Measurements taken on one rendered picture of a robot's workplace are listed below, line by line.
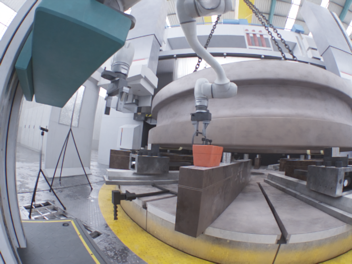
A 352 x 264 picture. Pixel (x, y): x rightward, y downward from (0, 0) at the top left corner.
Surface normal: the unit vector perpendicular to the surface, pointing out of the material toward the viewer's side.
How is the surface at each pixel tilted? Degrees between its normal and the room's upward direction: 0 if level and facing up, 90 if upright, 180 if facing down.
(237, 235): 90
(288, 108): 82
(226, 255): 90
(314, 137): 90
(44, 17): 180
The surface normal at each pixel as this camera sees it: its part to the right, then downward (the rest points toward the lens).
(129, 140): -0.25, -0.14
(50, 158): 0.97, 0.04
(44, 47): -0.07, 0.99
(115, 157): 0.18, -0.11
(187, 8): -0.44, 0.65
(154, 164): 0.55, -0.07
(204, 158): -0.58, -0.03
